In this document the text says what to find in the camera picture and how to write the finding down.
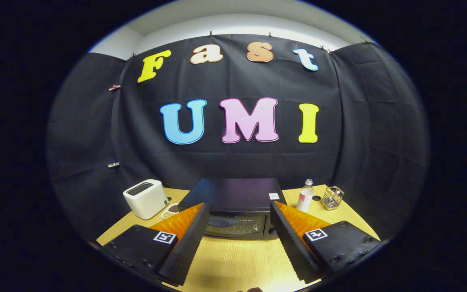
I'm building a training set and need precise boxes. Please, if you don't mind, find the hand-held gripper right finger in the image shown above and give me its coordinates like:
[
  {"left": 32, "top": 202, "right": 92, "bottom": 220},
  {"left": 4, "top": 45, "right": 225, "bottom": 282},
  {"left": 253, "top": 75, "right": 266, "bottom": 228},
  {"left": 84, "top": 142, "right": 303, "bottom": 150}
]
[{"left": 269, "top": 201, "right": 382, "bottom": 285}]

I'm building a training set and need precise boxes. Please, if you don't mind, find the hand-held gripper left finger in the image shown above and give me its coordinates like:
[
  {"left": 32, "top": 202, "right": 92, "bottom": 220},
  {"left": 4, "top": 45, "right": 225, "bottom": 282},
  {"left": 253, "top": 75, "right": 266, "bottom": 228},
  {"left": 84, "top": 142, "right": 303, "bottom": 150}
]
[{"left": 103, "top": 202, "right": 210, "bottom": 287}]

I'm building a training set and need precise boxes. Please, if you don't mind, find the black toaster oven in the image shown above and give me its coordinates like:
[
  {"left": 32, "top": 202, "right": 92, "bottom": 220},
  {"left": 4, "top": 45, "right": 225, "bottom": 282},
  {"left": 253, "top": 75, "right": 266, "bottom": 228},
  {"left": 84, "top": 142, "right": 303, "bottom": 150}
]
[{"left": 177, "top": 177, "right": 287, "bottom": 240}]

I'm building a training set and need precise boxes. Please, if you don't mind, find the white toaster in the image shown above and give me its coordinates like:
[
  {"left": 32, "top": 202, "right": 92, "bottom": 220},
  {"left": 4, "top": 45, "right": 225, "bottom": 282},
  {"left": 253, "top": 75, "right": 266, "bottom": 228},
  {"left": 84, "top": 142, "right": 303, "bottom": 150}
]
[{"left": 123, "top": 179, "right": 169, "bottom": 220}]

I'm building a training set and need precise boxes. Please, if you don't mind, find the clear plastic bottle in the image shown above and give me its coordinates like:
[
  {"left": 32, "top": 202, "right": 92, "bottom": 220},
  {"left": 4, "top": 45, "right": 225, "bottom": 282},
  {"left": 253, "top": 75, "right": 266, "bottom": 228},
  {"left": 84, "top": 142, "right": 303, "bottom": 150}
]
[{"left": 296, "top": 178, "right": 315, "bottom": 213}]

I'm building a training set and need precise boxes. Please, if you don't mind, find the metal wire basket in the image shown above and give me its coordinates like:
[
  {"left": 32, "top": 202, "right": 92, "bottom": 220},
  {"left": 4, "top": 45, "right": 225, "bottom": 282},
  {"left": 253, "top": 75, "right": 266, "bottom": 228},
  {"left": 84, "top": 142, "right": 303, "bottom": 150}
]
[{"left": 321, "top": 186, "right": 345, "bottom": 210}]

